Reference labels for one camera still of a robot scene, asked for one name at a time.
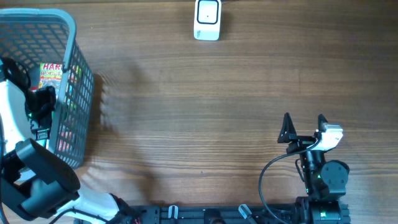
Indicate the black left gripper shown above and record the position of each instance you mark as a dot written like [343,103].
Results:
[46,120]

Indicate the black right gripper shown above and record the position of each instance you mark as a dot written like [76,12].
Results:
[287,136]

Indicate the white barcode scanner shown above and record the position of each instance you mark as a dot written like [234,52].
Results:
[207,20]

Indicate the grey plastic shopping basket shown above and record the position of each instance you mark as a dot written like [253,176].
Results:
[32,37]

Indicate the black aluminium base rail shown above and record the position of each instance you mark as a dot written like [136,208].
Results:
[289,213]

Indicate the Haribo gummy candy bag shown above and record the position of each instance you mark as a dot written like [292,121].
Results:
[51,75]

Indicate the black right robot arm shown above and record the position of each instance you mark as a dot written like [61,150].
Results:
[325,181]

